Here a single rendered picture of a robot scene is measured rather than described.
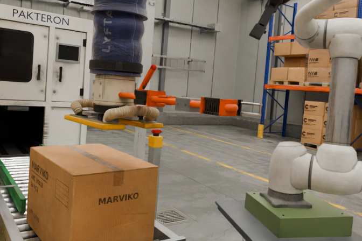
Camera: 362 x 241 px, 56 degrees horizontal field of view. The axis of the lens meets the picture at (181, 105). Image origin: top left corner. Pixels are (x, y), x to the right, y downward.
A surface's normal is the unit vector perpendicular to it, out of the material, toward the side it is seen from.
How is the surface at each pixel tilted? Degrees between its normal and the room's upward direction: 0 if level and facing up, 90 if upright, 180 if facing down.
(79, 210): 90
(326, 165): 78
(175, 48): 90
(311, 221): 90
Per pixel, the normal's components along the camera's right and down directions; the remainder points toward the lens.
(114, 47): -0.03, -0.15
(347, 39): -0.41, 0.03
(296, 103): -0.84, -0.04
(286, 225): 0.22, 0.07
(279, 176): -0.62, 0.02
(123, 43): 0.37, -0.19
